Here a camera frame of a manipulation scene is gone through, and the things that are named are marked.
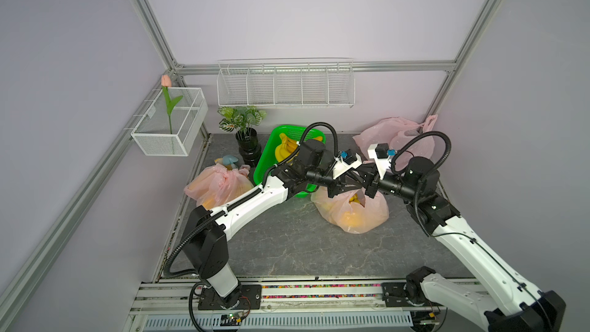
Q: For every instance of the black ceramic vase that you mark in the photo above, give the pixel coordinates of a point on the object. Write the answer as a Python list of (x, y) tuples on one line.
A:
[(249, 146)]

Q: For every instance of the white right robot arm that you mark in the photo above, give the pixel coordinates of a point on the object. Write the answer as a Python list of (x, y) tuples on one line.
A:
[(512, 303)]

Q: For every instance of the artificial pink tulip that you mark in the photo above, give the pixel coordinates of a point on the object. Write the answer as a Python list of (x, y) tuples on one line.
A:
[(170, 102)]

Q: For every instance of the white wire wall basket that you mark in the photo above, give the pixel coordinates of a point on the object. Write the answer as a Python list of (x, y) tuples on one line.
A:
[(151, 133)]

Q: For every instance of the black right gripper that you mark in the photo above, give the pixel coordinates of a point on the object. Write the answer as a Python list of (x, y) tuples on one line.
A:
[(371, 177)]

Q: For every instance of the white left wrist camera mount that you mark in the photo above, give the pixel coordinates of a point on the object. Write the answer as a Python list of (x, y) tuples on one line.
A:
[(344, 162)]

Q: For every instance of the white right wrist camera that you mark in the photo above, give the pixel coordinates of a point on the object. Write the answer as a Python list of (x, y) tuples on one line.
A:
[(382, 155)]

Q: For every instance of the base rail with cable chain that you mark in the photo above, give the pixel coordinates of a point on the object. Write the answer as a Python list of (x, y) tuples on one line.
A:
[(318, 303)]

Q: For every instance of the plain pink plastic bag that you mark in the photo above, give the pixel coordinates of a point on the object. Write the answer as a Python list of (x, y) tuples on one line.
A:
[(397, 132)]

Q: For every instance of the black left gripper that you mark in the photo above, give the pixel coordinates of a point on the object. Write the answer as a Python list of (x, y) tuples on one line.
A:
[(339, 184)]

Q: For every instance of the white wire wall shelf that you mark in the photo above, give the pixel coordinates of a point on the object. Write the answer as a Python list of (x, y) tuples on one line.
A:
[(287, 83)]

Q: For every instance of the yellow-green banana bunch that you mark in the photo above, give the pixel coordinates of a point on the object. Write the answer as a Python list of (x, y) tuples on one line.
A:
[(354, 199)]

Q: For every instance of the pink peach printed bag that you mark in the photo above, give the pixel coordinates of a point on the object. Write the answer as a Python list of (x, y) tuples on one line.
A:
[(352, 218)]

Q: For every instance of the green plastic basket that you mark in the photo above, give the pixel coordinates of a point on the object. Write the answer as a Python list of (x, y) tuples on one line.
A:
[(268, 154)]

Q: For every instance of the green variegated artificial plant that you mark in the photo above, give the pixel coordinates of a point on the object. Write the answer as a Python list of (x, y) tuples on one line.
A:
[(241, 119)]

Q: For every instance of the yellow banana bunch in basket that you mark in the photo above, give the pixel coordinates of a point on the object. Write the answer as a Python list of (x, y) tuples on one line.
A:
[(285, 148)]

